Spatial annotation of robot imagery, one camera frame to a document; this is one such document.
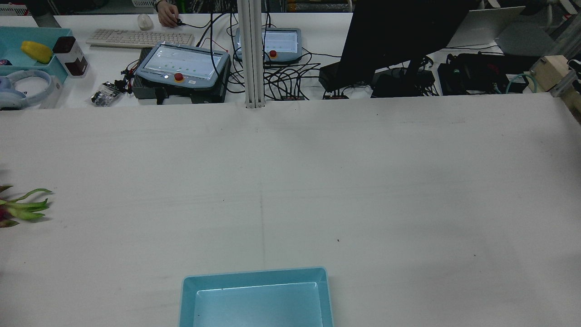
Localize black electronics box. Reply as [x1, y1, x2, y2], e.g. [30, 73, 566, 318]
[319, 61, 348, 94]

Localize silver laptop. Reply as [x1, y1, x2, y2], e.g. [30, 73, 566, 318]
[447, 5, 527, 49]

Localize clear bag of parts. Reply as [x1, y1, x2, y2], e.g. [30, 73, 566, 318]
[91, 82, 123, 108]

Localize red and black wires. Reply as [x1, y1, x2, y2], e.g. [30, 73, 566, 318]
[120, 59, 142, 89]

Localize white aluminium camera post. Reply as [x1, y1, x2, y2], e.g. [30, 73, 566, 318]
[237, 0, 266, 109]

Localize grey robot teach pendant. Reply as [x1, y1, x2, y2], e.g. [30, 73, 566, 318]
[135, 42, 231, 89]
[235, 27, 303, 64]

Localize light blue headphones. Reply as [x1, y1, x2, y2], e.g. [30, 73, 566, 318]
[0, 69, 54, 110]

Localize red dragon fruit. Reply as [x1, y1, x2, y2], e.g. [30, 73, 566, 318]
[0, 184, 53, 228]

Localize black Huawei monitor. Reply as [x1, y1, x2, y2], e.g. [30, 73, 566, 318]
[338, 0, 483, 98]

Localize black desk cables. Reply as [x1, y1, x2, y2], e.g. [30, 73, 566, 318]
[195, 11, 342, 101]

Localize wooden block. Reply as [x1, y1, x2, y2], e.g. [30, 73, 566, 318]
[529, 55, 571, 92]

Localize white computer keyboard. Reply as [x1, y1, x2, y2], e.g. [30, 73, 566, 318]
[86, 29, 196, 49]

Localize light blue plastic bin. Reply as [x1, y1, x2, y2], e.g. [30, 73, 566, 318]
[178, 267, 335, 327]
[0, 26, 74, 85]

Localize person in patterned jacket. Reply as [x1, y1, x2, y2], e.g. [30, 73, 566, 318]
[153, 0, 181, 28]

